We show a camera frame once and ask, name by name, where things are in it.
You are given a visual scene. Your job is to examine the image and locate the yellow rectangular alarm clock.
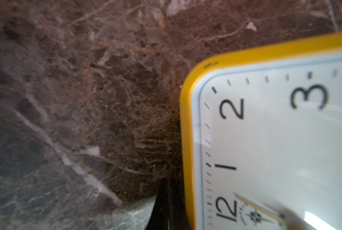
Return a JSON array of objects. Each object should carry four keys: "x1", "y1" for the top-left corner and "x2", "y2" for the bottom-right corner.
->
[{"x1": 180, "y1": 33, "x2": 342, "y2": 230}]

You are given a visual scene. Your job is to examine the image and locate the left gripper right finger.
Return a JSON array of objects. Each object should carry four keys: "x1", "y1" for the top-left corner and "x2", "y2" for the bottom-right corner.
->
[{"x1": 169, "y1": 178, "x2": 192, "y2": 230}]

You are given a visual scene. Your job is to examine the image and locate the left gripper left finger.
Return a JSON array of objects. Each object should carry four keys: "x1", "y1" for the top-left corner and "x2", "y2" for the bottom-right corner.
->
[{"x1": 145, "y1": 179, "x2": 169, "y2": 230}]

